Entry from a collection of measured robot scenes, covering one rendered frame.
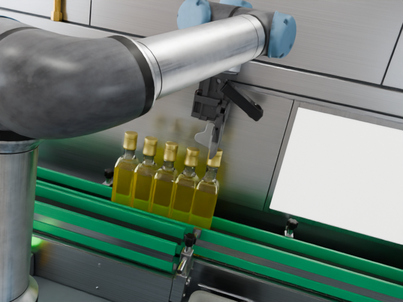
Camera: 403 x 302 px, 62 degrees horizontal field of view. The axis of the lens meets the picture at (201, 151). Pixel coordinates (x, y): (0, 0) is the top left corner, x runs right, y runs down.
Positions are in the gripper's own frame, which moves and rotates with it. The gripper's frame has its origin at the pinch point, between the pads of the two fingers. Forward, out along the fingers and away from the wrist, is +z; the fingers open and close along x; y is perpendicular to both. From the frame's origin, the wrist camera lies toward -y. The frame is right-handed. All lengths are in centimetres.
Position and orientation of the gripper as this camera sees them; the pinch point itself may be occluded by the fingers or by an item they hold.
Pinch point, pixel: (215, 152)
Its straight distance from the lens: 84.1
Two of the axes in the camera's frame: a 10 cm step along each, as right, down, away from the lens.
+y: -9.6, -2.3, 1.4
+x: -2.1, 3.0, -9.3
